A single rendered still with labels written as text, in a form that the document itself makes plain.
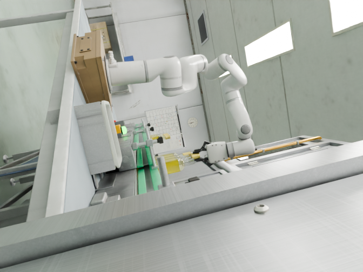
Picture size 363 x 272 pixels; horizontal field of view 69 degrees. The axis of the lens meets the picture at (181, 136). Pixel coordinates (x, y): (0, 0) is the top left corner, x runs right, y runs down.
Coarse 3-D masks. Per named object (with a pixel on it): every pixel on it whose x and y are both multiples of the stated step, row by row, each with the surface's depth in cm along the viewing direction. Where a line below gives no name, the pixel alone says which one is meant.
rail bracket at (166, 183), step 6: (162, 156) 41; (162, 162) 41; (162, 168) 41; (162, 174) 41; (162, 180) 41; (168, 180) 42; (192, 180) 42; (162, 186) 41; (168, 186) 41; (96, 198) 40; (102, 198) 39; (108, 198) 41; (114, 198) 41; (90, 204) 38; (96, 204) 38
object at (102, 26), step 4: (92, 24) 594; (96, 24) 595; (100, 24) 597; (104, 24) 598; (92, 28) 594; (96, 28) 595; (100, 28) 597; (104, 28) 598; (104, 32) 598; (108, 32) 624; (104, 36) 599; (108, 36) 601; (104, 40) 599; (108, 40) 601; (104, 44) 600; (108, 44) 601; (104, 48) 600; (108, 48) 604
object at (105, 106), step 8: (104, 104) 82; (104, 112) 81; (104, 120) 83; (112, 120) 98; (112, 128) 98; (112, 136) 98; (112, 144) 83; (112, 152) 84; (120, 152) 100; (120, 160) 94
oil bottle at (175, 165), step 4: (168, 160) 121; (172, 160) 120; (176, 160) 119; (180, 160) 119; (156, 164) 118; (168, 164) 118; (172, 164) 119; (176, 164) 119; (180, 164) 119; (184, 164) 121; (168, 168) 118; (172, 168) 119; (176, 168) 119; (180, 168) 119; (168, 172) 119; (172, 172) 119
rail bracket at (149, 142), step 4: (148, 132) 104; (148, 136) 104; (148, 140) 103; (152, 140) 104; (156, 140) 105; (160, 140) 104; (132, 144) 103; (136, 144) 103; (140, 144) 104; (144, 144) 104; (148, 144) 104; (152, 144) 104; (132, 148) 103; (136, 148) 103; (152, 152) 105; (152, 156) 105; (152, 160) 105; (152, 168) 105; (156, 168) 105
